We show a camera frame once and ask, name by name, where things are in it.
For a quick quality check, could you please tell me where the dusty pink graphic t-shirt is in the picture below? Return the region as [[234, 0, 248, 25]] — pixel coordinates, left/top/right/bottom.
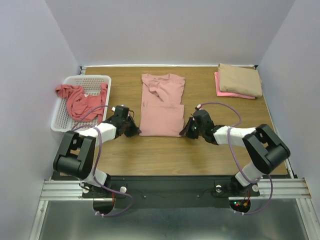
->
[[139, 73, 185, 138]]

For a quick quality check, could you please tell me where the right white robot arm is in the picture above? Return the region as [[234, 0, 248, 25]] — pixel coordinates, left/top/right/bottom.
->
[[179, 109, 291, 195]]

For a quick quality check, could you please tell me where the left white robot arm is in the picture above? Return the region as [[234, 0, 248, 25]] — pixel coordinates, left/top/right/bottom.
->
[[53, 105, 141, 197]]

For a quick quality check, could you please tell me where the red crumpled t-shirt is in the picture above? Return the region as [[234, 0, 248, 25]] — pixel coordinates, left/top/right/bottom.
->
[[55, 83, 108, 123]]

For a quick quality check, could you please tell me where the folded bright pink t-shirt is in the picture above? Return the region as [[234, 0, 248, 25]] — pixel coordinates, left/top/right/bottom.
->
[[214, 71, 255, 100]]

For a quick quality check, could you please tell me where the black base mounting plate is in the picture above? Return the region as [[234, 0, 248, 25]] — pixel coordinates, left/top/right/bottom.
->
[[79, 175, 261, 210]]

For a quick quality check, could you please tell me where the folded tan t-shirt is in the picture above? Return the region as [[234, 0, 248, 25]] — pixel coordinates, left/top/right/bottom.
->
[[218, 63, 263, 98]]

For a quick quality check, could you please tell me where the white plastic laundry basket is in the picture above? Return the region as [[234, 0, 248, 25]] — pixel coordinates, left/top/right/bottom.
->
[[51, 75, 112, 132]]

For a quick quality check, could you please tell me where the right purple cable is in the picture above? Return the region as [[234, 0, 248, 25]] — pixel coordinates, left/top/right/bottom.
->
[[196, 102, 274, 216]]

